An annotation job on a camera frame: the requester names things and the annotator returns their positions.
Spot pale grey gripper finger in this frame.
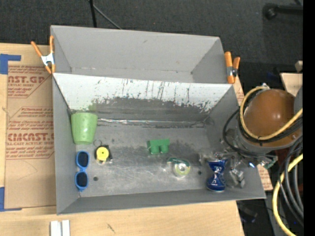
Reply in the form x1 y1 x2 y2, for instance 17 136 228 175
198 151 214 166
227 168 246 189

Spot crushed blue drink can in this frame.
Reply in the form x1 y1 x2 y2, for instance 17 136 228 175
206 158 228 193

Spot green toy brick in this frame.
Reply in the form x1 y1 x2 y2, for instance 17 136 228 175
146 138 171 155

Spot grey metal bin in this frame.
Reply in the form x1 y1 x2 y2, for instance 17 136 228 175
50 25 267 215

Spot yellow and black tape measure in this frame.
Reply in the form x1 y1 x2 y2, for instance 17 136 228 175
93 139 113 166

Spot light green plastic cup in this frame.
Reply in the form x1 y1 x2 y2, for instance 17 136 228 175
70 112 98 145

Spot blue sunglasses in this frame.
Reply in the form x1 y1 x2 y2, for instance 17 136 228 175
75 150 90 191

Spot brown cardboard board red print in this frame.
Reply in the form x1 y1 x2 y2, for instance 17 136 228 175
0 42 274 212

